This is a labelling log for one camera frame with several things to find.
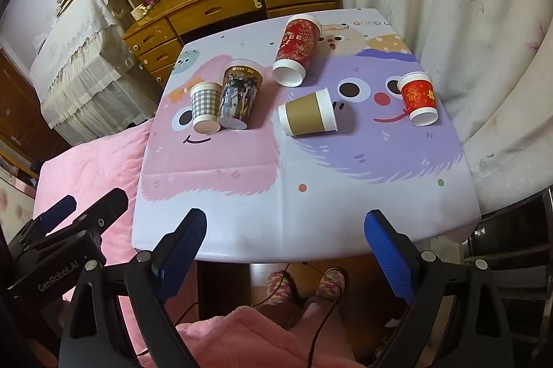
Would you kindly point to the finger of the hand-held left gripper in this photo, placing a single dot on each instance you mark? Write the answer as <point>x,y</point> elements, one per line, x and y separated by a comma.
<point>56,213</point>
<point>106,207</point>

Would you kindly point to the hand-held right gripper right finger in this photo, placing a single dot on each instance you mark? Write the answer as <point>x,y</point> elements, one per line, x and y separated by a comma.
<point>384,260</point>

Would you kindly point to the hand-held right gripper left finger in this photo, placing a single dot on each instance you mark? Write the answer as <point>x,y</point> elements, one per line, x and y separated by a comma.
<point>183,255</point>

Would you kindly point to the checkered paper cup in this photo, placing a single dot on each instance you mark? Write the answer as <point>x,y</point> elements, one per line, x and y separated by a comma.
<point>205,104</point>

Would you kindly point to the brown paper cup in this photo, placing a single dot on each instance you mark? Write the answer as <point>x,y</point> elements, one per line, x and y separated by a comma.
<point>304,115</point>

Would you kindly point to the small red paper cup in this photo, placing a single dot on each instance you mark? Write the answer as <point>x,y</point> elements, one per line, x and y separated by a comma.
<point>417,96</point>

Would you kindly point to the dark printed paper cup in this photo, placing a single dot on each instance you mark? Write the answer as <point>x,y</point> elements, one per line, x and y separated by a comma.
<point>240,96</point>

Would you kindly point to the tall red paper cup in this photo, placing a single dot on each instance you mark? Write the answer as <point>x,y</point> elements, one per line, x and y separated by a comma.
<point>298,44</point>

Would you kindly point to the pink blanket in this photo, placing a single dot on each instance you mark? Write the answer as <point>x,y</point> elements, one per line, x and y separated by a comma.
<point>86,171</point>

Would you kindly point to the knitted multicolour slipper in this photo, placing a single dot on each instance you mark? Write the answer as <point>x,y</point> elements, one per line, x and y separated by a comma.
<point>331,283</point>
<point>280,287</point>

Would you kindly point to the cartoon printed tablecloth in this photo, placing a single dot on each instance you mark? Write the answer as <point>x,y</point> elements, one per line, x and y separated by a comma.
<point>345,199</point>

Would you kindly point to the dark wooden cabinet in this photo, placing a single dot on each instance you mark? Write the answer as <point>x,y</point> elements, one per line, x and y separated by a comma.
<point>17,104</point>

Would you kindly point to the pink fleece robe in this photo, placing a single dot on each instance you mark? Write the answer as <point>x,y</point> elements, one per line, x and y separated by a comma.
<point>259,344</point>

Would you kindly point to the white lace cloth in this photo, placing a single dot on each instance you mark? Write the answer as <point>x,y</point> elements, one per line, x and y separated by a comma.
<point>86,70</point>

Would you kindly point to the wooden desk with drawers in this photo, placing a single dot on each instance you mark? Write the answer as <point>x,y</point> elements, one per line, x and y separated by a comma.
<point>224,7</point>

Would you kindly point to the white floral curtain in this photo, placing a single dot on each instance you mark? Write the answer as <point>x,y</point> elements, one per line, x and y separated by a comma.
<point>453,26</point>

